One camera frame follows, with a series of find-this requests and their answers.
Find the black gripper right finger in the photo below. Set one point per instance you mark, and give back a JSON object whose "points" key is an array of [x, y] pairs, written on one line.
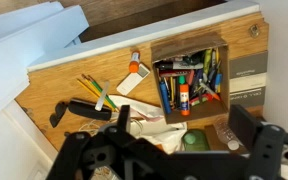
{"points": [[244, 126]]}

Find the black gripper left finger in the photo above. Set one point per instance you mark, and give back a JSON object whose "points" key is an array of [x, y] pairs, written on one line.
{"points": [[124, 118]]}

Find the orange cap grey sharpie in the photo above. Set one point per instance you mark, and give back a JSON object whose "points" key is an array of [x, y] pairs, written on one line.
{"points": [[210, 91]]}

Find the brown cardboard box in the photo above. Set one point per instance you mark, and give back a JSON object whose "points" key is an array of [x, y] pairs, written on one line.
{"points": [[184, 45]]}

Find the clear plastic bottle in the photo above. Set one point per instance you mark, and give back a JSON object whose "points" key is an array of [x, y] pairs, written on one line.
{"points": [[224, 133]]}

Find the white plastic tube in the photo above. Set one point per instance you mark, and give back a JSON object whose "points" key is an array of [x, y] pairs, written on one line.
{"points": [[102, 96]]}

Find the crumpled white paper bag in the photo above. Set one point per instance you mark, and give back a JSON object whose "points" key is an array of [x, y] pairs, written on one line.
{"points": [[157, 130]]}

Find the black glasses case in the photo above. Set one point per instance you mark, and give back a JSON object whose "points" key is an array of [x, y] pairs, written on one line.
{"points": [[89, 109]]}

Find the white paper sheet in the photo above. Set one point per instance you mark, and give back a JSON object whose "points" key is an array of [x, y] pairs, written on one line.
{"points": [[132, 81]]}

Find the green pencil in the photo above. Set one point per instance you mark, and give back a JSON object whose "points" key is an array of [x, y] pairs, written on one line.
{"points": [[99, 88]]}

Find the yellow pencil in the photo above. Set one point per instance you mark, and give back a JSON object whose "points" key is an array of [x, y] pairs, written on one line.
{"points": [[92, 86], [85, 88]]}

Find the blue marker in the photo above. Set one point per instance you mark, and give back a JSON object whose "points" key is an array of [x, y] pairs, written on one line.
{"points": [[165, 98]]}

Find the red and green marker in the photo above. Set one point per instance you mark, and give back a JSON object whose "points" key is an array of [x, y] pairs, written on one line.
{"points": [[200, 100]]}

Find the green glass jar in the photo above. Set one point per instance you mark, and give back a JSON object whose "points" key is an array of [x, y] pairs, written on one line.
{"points": [[194, 140]]}

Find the blue capped pen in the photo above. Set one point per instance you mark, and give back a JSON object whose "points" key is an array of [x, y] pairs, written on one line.
{"points": [[218, 80]]}

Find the grey book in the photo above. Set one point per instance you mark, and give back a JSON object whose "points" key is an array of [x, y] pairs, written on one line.
{"points": [[249, 65]]}

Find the orange white glue stick, green cap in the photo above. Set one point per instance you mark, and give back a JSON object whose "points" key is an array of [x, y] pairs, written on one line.
{"points": [[184, 96]]}

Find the black sunglasses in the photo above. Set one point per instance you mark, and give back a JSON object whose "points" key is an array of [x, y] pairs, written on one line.
{"points": [[58, 113]]}

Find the dark red marker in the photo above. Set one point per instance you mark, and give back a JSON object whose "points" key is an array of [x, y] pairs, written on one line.
{"points": [[174, 73]]}

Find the yellow-green highlighter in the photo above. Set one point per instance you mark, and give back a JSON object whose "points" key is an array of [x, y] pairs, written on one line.
{"points": [[207, 60]]}

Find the black marker with white label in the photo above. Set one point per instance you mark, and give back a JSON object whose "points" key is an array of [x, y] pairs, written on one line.
{"points": [[184, 65]]}

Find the small metal wall fitting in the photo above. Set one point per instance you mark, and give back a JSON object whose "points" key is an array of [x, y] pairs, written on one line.
{"points": [[254, 30]]}

